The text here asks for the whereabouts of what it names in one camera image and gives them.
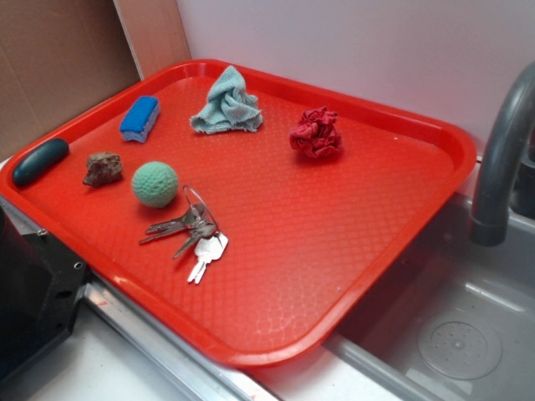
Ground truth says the silver key bunch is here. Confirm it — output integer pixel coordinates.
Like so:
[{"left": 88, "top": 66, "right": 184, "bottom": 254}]
[{"left": 139, "top": 185, "right": 229, "bottom": 285}]

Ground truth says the green dimpled ball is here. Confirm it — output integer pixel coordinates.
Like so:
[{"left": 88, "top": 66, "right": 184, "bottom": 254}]
[{"left": 131, "top": 161, "right": 179, "bottom": 208}]

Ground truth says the blue sponge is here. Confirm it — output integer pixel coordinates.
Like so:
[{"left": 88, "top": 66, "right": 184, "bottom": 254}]
[{"left": 120, "top": 96, "right": 161, "bottom": 143}]

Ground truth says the brown rock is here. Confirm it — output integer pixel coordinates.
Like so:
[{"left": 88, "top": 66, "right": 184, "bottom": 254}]
[{"left": 83, "top": 152, "right": 123, "bottom": 188}]

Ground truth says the red plastic tray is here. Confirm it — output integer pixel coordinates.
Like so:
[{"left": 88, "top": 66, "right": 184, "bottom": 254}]
[{"left": 1, "top": 60, "right": 476, "bottom": 368}]

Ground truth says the red crumpled cloth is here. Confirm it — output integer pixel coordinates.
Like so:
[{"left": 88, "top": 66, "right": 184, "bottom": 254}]
[{"left": 289, "top": 107, "right": 342, "bottom": 159}]

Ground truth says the light blue crumpled cloth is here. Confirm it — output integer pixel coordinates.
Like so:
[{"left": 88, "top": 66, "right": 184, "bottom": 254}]
[{"left": 190, "top": 65, "right": 263, "bottom": 135}]

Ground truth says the grey faucet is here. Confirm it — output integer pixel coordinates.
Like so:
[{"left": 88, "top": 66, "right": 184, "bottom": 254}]
[{"left": 469, "top": 63, "right": 534, "bottom": 246}]

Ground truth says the grey sink basin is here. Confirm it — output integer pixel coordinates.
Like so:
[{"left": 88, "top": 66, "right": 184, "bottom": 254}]
[{"left": 326, "top": 195, "right": 534, "bottom": 400}]

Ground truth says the dark teal oval stone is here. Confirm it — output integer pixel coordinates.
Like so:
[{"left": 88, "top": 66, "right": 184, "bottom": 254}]
[{"left": 12, "top": 138, "right": 69, "bottom": 186}]

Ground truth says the black box appliance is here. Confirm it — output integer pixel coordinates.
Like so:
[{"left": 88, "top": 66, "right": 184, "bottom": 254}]
[{"left": 1, "top": 211, "right": 89, "bottom": 385}]

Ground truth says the brown cardboard panel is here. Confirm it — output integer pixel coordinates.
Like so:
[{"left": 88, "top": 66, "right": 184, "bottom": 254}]
[{"left": 1, "top": 1, "right": 140, "bottom": 160}]

